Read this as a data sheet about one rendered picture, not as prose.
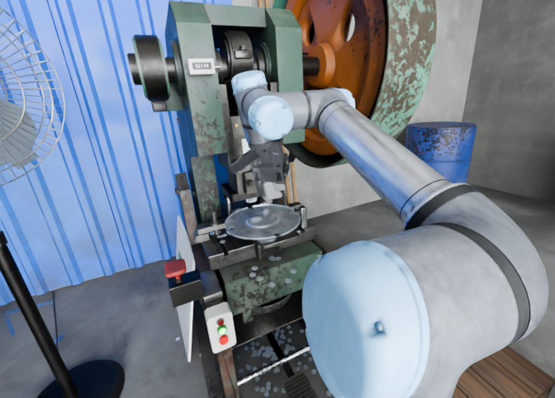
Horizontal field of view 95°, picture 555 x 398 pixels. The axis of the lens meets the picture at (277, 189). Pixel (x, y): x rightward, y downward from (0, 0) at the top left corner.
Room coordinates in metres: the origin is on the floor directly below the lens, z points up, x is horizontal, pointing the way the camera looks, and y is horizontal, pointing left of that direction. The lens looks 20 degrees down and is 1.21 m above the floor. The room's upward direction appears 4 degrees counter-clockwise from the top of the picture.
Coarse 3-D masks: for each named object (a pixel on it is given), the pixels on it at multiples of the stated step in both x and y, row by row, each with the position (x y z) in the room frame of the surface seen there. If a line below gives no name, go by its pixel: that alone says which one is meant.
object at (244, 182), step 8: (232, 112) 0.97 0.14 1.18; (232, 120) 0.90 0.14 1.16; (240, 120) 0.91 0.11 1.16; (232, 128) 0.90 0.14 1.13; (240, 128) 0.91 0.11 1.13; (240, 136) 0.91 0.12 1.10; (240, 144) 0.91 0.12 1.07; (240, 152) 0.91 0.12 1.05; (248, 168) 0.90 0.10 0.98; (232, 176) 0.93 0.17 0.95; (240, 176) 0.90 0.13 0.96; (248, 176) 0.88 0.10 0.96; (232, 184) 0.95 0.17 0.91; (240, 184) 0.90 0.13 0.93; (248, 184) 0.87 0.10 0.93; (240, 192) 0.90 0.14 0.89; (248, 192) 0.88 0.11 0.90
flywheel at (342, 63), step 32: (288, 0) 1.32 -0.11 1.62; (320, 0) 1.16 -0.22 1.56; (352, 0) 0.99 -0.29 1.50; (384, 0) 0.83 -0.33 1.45; (320, 32) 1.16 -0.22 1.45; (384, 32) 0.81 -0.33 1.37; (320, 64) 1.10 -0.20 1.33; (352, 64) 0.98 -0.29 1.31; (384, 64) 0.81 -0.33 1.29; (352, 96) 0.98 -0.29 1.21
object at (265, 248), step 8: (296, 232) 0.78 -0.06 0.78; (256, 240) 0.75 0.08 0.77; (264, 240) 0.74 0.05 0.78; (272, 240) 0.73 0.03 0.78; (280, 240) 0.73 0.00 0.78; (288, 240) 0.74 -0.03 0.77; (256, 248) 0.83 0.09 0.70; (264, 248) 0.70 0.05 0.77; (272, 248) 0.84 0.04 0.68; (280, 248) 0.86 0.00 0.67; (264, 256) 0.83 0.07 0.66
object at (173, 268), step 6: (180, 258) 0.69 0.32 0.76; (168, 264) 0.67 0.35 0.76; (174, 264) 0.67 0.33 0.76; (180, 264) 0.66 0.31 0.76; (168, 270) 0.64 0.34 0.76; (174, 270) 0.64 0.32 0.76; (180, 270) 0.64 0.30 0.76; (186, 270) 0.65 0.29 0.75; (168, 276) 0.62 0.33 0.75; (174, 276) 0.63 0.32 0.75; (180, 276) 0.66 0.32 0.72
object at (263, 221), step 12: (264, 204) 1.03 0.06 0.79; (276, 204) 1.02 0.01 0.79; (228, 216) 0.93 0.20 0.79; (240, 216) 0.93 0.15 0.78; (252, 216) 0.91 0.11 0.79; (264, 216) 0.90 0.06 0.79; (276, 216) 0.90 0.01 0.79; (288, 216) 0.90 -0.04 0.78; (300, 216) 0.88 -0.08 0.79; (228, 228) 0.84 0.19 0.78; (240, 228) 0.83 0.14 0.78; (252, 228) 0.83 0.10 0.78; (264, 228) 0.82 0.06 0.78; (276, 228) 0.81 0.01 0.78; (288, 228) 0.81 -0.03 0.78
